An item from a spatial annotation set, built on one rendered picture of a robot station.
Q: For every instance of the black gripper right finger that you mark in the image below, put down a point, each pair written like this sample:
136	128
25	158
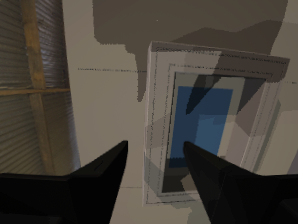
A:
234	195

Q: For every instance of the grey rectangular picture frame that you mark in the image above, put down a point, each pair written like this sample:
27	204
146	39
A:
218	99

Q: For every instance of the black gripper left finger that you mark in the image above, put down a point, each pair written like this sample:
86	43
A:
86	196

